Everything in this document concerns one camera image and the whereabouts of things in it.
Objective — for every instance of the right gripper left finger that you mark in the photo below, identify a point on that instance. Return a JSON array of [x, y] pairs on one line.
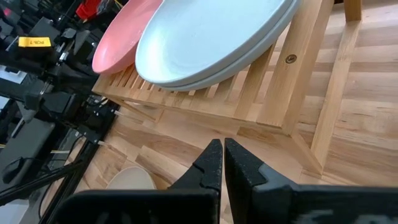
[[186, 205]]

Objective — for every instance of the black computer mouse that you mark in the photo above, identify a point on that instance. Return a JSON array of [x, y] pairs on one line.
[[12, 171]]

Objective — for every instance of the yellow label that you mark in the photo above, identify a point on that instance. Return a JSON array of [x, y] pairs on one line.
[[35, 42]]

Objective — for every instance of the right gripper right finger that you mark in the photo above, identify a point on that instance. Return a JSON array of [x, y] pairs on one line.
[[280, 205]]

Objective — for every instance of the light grey plate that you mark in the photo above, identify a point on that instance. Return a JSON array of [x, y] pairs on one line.
[[202, 40], [248, 56]]

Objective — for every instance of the pink plate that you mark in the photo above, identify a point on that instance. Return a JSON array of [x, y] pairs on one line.
[[121, 40]]

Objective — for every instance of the cream white plate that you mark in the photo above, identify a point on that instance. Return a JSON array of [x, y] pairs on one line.
[[130, 180]]

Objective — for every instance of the red object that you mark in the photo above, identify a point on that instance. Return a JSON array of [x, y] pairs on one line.
[[88, 8]]

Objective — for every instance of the wooden slatted shelf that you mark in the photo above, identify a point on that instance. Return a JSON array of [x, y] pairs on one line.
[[273, 102]]

